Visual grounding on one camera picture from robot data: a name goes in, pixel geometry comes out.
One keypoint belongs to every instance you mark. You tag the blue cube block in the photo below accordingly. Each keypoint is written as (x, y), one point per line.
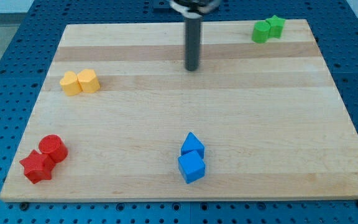
(191, 166)

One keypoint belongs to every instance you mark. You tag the green star block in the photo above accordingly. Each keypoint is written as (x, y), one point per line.
(276, 26)

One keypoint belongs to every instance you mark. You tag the green cylinder block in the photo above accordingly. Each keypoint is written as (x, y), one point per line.
(261, 32)

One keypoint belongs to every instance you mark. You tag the yellow hexagon block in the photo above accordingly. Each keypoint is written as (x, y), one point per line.
(88, 81)

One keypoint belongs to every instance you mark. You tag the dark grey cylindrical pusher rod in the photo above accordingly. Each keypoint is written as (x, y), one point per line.
(192, 41)

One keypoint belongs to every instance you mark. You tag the blue triangle block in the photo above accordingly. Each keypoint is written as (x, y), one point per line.
(192, 143)

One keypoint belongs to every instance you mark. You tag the red cylinder block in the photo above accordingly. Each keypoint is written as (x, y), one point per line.
(53, 146)

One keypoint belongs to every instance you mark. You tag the yellow heart block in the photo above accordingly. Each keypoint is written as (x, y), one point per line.
(70, 84)

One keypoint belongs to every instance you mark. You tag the light wooden board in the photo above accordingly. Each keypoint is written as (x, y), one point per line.
(270, 116)

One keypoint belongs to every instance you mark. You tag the silver ring tool mount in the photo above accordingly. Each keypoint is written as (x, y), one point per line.
(197, 6)

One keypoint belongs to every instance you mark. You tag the red star block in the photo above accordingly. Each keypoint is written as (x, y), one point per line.
(37, 166)

